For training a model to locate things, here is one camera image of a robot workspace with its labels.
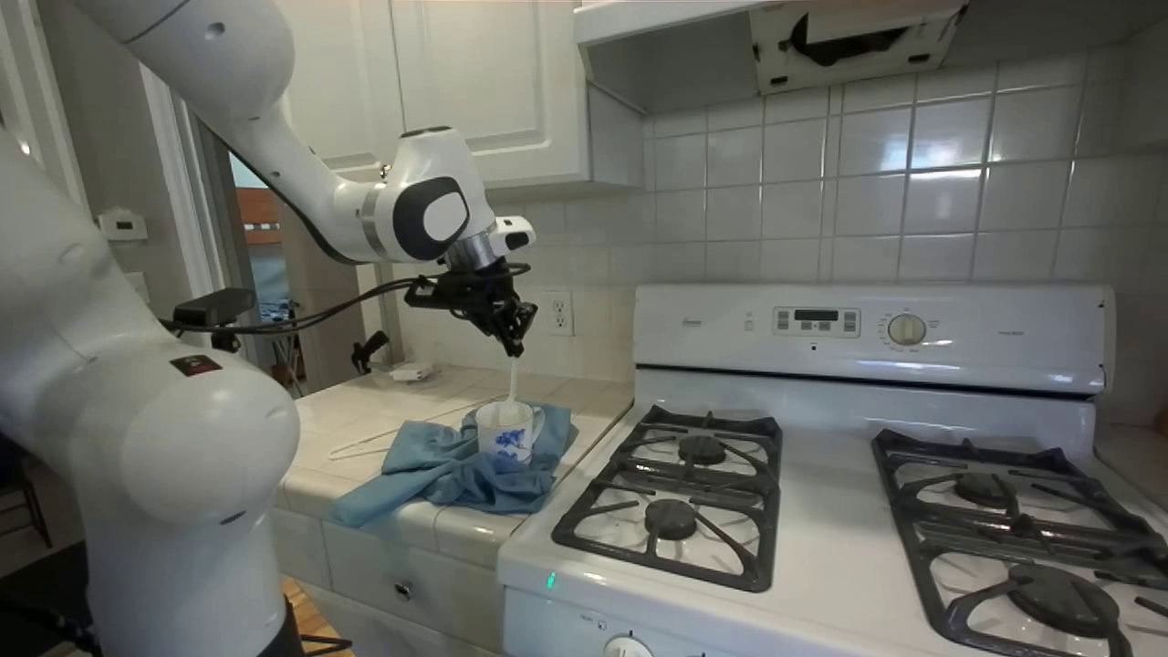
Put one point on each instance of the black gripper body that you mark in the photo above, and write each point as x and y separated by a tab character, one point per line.
476	293

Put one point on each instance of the white plastic fork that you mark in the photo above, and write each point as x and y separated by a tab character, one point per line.
512	379

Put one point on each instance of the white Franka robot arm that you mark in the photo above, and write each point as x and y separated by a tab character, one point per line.
158	451

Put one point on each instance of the blue cloth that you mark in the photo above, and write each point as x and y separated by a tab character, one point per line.
426	468

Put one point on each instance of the white printed mug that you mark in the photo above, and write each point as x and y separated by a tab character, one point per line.
501	432

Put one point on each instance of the black clamp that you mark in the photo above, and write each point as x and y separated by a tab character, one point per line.
371	352

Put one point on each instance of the white upper cabinet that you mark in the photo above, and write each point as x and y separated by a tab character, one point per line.
488	73

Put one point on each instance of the black burner grate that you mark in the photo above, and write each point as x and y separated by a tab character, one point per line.
668	514
1034	533

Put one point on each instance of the white gas stove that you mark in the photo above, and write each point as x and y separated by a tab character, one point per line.
841	513

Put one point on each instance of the white range hood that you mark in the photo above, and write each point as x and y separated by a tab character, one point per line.
850	41

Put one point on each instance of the white wall outlet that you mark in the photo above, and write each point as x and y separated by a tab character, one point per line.
556	315

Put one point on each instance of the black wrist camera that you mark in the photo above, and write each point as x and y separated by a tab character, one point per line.
426	293

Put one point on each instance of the black camera on stand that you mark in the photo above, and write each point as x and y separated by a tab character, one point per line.
208	309

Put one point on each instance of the white wall thermostat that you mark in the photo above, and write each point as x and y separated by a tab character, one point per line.
120	223

